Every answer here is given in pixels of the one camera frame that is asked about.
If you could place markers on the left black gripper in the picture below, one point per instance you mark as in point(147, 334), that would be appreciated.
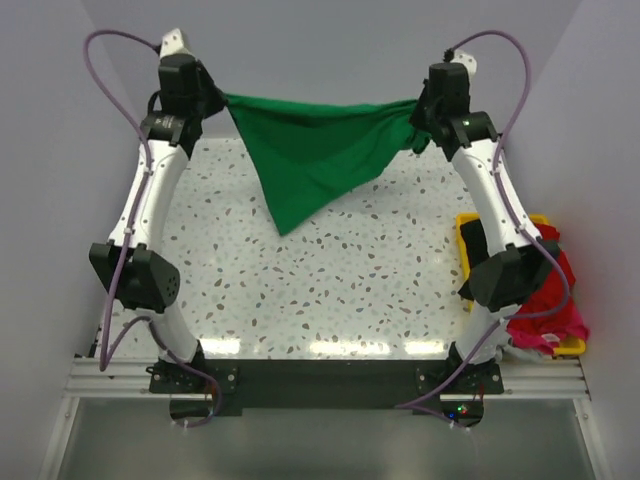
point(220, 101)

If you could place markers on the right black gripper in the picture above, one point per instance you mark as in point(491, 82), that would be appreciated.
point(416, 116)

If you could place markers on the green t shirt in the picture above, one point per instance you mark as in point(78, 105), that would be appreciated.
point(308, 155)

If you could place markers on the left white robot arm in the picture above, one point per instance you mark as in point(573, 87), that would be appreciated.
point(130, 264)

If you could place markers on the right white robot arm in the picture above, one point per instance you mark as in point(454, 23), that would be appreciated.
point(519, 259)

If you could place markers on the red t shirt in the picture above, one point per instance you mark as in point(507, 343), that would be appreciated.
point(548, 296)

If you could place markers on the white grey t shirt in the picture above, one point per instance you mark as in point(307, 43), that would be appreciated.
point(523, 355)

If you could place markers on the yellow plastic bin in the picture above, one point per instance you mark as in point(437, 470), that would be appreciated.
point(572, 347)

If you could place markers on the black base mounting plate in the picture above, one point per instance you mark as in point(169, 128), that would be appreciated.
point(229, 387)

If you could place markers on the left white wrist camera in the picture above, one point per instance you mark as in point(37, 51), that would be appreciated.
point(175, 42)

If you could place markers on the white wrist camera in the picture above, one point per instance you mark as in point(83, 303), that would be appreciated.
point(461, 57)
point(175, 42)

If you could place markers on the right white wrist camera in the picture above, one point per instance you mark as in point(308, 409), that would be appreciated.
point(461, 57)

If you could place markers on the aluminium frame rail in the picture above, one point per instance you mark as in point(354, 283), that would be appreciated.
point(127, 378)

